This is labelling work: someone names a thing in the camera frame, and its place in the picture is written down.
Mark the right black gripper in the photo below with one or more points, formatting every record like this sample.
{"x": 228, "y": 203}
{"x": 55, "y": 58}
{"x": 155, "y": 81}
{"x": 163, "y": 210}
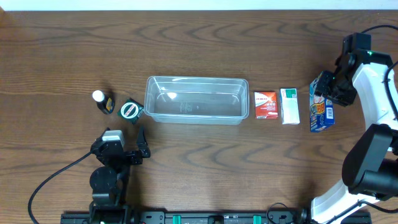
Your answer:
{"x": 325, "y": 88}

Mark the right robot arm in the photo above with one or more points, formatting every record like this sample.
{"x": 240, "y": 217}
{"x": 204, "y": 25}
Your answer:
{"x": 367, "y": 176}

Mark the blue cooling patch box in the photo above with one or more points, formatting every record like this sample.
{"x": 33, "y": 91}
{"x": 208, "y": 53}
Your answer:
{"x": 321, "y": 109}

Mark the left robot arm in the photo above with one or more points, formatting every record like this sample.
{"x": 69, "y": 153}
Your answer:
{"x": 109, "y": 182}

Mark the green Zam-Buk ointment box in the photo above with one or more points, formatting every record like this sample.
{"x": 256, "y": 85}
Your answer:
{"x": 131, "y": 111}

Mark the dark syrup bottle white cap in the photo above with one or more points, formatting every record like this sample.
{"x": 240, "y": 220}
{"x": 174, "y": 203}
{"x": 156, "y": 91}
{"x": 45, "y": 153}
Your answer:
{"x": 104, "y": 102}

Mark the black mounting rail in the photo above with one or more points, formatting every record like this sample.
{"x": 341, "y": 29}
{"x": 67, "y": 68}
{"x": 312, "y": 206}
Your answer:
{"x": 158, "y": 217}

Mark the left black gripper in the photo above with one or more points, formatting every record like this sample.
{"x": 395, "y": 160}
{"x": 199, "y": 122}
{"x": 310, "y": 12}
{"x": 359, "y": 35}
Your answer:
{"x": 125, "y": 154}

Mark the white green medicine box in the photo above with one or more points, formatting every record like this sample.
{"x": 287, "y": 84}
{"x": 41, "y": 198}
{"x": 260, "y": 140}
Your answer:
{"x": 289, "y": 106}

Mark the red medicine box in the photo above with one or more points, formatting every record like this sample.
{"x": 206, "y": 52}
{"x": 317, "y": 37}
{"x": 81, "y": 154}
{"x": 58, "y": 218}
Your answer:
{"x": 266, "y": 105}

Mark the clear plastic container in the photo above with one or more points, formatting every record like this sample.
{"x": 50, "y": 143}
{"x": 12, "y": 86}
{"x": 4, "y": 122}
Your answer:
{"x": 197, "y": 100}

